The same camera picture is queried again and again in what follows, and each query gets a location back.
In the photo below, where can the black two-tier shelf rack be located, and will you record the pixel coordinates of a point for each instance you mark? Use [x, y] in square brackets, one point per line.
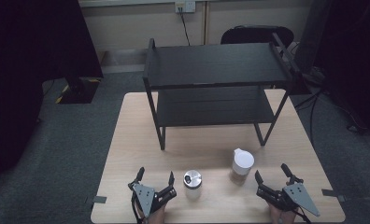
[217, 63]

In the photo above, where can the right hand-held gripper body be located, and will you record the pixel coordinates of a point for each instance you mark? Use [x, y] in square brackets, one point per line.
[298, 194]

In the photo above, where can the person's right hand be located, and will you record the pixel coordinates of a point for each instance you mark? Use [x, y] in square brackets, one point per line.
[282, 217]

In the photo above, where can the person's left hand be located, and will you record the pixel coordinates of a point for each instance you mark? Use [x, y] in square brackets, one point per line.
[156, 216]

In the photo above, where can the white wall outlet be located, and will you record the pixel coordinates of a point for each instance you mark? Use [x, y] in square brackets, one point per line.
[186, 6]

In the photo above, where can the grey curtain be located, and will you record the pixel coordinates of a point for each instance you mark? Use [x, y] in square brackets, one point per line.
[312, 34]

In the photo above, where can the black folding chair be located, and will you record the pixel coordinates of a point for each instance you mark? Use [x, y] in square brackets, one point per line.
[254, 34]

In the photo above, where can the grey tape strip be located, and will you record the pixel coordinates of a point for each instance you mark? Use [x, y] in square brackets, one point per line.
[332, 194]
[99, 199]

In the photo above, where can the black stand base yellow tape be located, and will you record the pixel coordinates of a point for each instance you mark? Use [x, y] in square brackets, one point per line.
[80, 91]

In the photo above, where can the black curtain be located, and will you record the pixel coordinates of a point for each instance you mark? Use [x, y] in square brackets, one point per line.
[27, 62]
[354, 56]

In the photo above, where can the glass jar with white lid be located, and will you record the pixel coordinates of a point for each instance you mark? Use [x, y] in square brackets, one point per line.
[243, 161]

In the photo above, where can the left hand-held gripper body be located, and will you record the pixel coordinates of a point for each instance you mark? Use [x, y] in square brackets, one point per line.
[144, 196]

